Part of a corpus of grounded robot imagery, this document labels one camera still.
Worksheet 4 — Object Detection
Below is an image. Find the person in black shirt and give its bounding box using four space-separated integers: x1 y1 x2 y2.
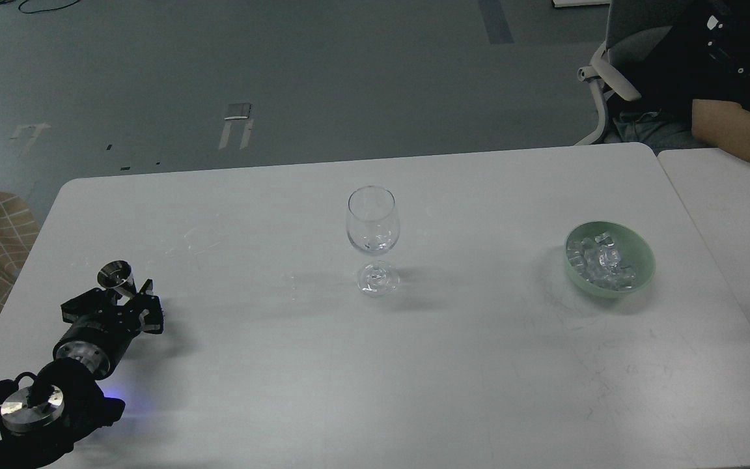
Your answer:
610 1 750 152

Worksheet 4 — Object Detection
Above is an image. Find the person's bare forearm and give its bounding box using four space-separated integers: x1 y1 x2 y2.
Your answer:
691 99 750 163

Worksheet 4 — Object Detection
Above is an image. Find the clear ice cubes pile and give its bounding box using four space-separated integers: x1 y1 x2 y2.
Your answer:
566 231 637 291

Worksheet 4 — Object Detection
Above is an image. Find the clear wine glass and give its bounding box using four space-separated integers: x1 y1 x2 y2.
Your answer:
346 185 400 297

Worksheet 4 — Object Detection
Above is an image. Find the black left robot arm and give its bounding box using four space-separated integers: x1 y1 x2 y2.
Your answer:
0 279 164 468

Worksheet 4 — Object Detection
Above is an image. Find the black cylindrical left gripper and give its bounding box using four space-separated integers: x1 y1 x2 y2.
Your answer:
53 279 164 380

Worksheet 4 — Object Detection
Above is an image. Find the white office chair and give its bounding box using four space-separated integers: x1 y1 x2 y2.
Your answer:
577 1 691 145

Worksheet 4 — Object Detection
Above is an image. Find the green bowl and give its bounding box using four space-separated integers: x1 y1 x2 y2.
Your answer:
563 221 656 299

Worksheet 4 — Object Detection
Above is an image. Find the stainless steel double jigger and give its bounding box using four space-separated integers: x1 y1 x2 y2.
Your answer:
96 259 137 298

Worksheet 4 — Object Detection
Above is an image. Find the white adjacent table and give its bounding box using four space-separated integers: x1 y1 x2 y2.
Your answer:
658 149 750 323

